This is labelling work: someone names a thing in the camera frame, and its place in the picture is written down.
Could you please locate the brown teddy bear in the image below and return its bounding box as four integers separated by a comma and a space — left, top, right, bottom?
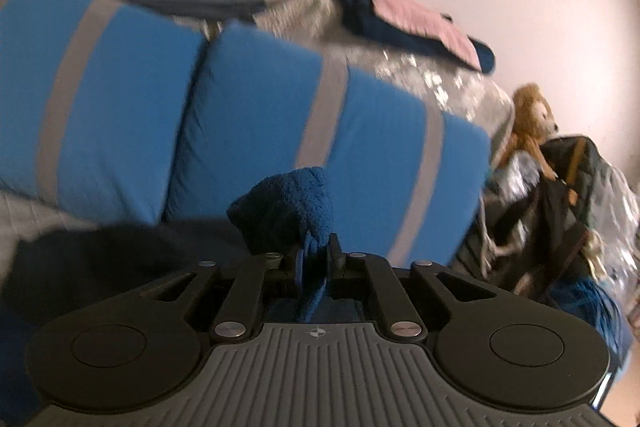
495, 83, 578, 202

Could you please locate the blue grey-striped pillow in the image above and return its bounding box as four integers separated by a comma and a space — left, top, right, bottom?
0, 0, 208, 225
162, 22, 493, 268

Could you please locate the clear plastic bag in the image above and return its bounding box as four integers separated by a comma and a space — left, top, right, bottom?
595, 157, 640, 288

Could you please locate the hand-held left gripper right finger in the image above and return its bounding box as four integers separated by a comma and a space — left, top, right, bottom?
325, 233, 503, 343

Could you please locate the blue fleece hoodie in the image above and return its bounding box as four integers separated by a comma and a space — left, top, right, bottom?
0, 167, 366, 418

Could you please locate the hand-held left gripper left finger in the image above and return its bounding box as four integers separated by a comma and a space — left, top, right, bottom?
132, 247, 308, 343

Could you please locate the navy and pink garment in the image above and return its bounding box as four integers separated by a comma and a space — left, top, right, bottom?
300, 0, 496, 75

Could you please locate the black bag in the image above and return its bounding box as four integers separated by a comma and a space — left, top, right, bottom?
450, 134, 621, 308

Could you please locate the blue cord bundle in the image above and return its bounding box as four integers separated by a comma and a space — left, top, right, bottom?
565, 279, 626, 358

